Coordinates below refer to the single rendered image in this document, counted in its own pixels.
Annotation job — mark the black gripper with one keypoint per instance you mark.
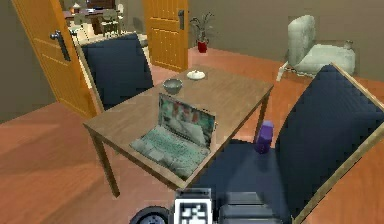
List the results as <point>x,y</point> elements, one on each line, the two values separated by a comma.
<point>151,216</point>

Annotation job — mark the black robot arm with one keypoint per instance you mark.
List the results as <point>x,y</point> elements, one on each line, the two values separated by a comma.
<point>213,208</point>

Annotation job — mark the gray laptop with green backlight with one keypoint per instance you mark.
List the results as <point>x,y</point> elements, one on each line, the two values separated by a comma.
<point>176,140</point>

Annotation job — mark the gray bowl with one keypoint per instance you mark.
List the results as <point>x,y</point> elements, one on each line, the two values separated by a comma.
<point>172,85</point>

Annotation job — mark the brown wooden table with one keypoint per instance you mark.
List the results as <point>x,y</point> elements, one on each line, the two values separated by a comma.
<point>213,96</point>

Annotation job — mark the purple bottle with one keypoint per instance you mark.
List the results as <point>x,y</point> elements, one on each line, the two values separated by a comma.
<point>264,137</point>

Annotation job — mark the white plate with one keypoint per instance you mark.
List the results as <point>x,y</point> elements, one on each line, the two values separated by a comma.
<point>196,75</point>

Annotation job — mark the dark blue wooden chair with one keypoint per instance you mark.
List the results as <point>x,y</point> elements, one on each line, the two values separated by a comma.
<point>116,70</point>
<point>300,150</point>

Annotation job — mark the orange wooden door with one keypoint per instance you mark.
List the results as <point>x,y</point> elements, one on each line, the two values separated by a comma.
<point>50,60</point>
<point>166,33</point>

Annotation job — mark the house plant in red pot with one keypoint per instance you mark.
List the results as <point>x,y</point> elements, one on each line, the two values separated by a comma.
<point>202,33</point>

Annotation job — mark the dark wooden dining table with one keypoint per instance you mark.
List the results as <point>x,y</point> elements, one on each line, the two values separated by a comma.
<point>90,16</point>

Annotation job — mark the pale grey armchair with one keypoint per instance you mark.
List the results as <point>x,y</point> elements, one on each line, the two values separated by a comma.
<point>313,50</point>

